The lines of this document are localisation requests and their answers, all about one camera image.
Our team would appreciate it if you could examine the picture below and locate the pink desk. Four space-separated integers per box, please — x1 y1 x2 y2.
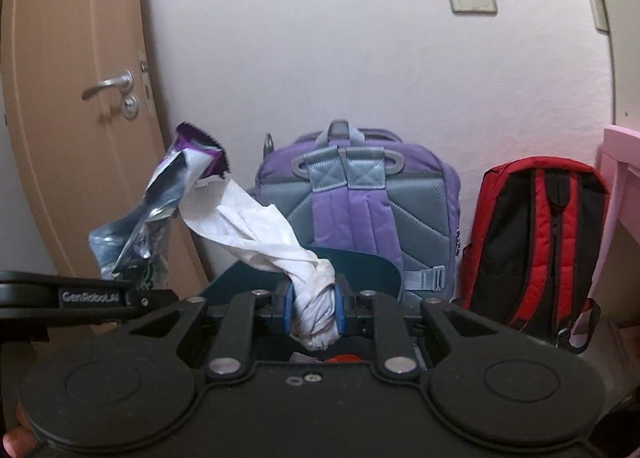
589 125 639 328

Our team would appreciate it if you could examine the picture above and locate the red black backpack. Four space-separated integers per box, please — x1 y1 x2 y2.
458 157 610 355

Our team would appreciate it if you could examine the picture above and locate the beige wooden door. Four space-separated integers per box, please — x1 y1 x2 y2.
0 0 208 299

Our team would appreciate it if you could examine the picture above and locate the person's hand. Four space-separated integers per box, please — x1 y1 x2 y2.
2 405 38 458

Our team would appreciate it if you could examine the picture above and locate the purple grey backpack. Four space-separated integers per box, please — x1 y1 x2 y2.
251 120 461 307

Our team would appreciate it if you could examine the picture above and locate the silver door handle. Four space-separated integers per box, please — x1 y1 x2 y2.
80 68 141 121

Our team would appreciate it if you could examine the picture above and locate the white paper tissue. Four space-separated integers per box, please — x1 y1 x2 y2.
180 181 340 351

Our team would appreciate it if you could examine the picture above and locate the silver purple snack wrapper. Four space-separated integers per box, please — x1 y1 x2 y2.
88 122 230 290

